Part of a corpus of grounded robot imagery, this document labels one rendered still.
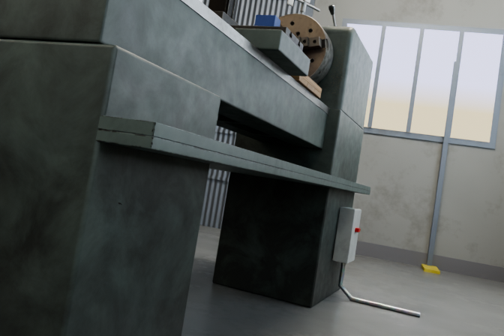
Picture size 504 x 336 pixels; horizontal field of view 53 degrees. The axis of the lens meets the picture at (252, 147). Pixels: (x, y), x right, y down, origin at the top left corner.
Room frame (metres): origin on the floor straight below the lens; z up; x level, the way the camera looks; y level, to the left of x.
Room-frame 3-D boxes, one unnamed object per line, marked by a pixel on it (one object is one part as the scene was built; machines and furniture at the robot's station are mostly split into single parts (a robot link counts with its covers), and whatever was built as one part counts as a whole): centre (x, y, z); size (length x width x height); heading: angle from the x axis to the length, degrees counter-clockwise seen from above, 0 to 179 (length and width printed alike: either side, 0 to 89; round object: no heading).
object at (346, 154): (2.54, -0.25, 0.43); 0.60 x 0.48 x 0.86; 157
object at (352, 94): (2.54, -0.25, 1.06); 0.59 x 0.48 x 0.39; 157
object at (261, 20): (1.85, 0.02, 1.00); 0.08 x 0.06 x 0.23; 67
